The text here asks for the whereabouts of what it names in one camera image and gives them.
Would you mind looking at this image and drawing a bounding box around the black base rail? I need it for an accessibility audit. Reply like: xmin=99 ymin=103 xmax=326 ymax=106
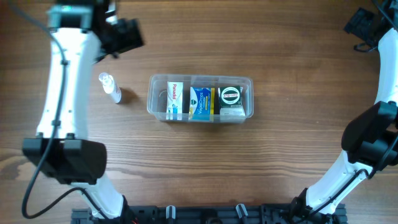
xmin=70 ymin=203 xmax=348 ymax=224

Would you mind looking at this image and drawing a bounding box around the clear plastic container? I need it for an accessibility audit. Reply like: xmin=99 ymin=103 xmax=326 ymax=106
xmin=147 ymin=74 xmax=254 ymax=123

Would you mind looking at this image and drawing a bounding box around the green round-label box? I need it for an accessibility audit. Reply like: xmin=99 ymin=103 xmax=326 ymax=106
xmin=218 ymin=85 xmax=242 ymax=108

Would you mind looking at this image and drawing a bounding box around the white Panadol box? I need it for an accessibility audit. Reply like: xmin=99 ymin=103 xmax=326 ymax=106
xmin=166 ymin=82 xmax=183 ymax=121

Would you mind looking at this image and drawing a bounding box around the blue VapoDrops box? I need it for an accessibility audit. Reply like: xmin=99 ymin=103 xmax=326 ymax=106
xmin=188 ymin=87 xmax=215 ymax=122

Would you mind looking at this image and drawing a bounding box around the white spray bottle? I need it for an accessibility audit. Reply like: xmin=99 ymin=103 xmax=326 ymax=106
xmin=98 ymin=73 xmax=122 ymax=104

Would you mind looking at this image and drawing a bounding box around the white pouch packet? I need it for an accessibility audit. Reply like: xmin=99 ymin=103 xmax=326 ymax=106
xmin=220 ymin=101 xmax=246 ymax=117

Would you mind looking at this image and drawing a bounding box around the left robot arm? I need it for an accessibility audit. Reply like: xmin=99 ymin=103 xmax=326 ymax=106
xmin=22 ymin=1 xmax=144 ymax=223

